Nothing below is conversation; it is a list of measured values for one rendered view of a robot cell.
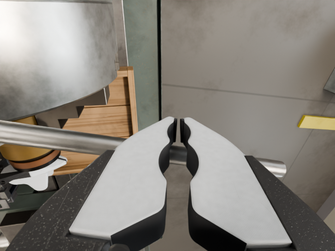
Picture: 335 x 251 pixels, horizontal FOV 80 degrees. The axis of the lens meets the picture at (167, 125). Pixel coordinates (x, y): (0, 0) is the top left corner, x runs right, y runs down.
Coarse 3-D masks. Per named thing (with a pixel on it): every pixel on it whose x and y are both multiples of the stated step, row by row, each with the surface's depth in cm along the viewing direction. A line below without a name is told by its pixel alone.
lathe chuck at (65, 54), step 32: (0, 0) 14; (32, 0) 15; (0, 32) 15; (32, 32) 16; (64, 32) 18; (96, 32) 21; (0, 64) 15; (32, 64) 17; (64, 64) 19; (96, 64) 22; (0, 96) 16; (32, 96) 17; (64, 96) 20
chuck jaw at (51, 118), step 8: (104, 88) 29; (88, 96) 29; (96, 96) 29; (104, 96) 29; (72, 104) 29; (80, 104) 29; (88, 104) 30; (96, 104) 30; (104, 104) 30; (48, 112) 29; (56, 112) 30; (64, 112) 30; (72, 112) 30; (80, 112) 31; (40, 120) 30; (48, 120) 30; (56, 120) 30; (64, 120) 33
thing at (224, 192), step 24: (192, 120) 12; (192, 144) 9; (216, 144) 9; (192, 168) 10; (216, 168) 8; (240, 168) 8; (192, 192) 7; (216, 192) 7; (240, 192) 7; (192, 216) 7; (216, 216) 6; (240, 216) 6; (264, 216) 6; (216, 240) 6; (240, 240) 6; (264, 240) 6; (288, 240) 6
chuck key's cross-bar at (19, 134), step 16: (0, 128) 10; (16, 128) 10; (32, 128) 11; (48, 128) 11; (16, 144) 11; (32, 144) 11; (48, 144) 11; (64, 144) 11; (80, 144) 11; (96, 144) 11; (112, 144) 11; (176, 160) 12; (272, 160) 14
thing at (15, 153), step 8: (16, 120) 29; (24, 120) 29; (32, 120) 30; (8, 144) 28; (8, 152) 30; (16, 152) 30; (24, 152) 30; (32, 152) 30; (40, 152) 31; (48, 152) 33; (56, 152) 34; (8, 160) 32; (16, 160) 30; (24, 160) 31; (32, 160) 32; (40, 160) 32; (48, 160) 33; (16, 168) 32; (24, 168) 32; (32, 168) 32; (40, 168) 33
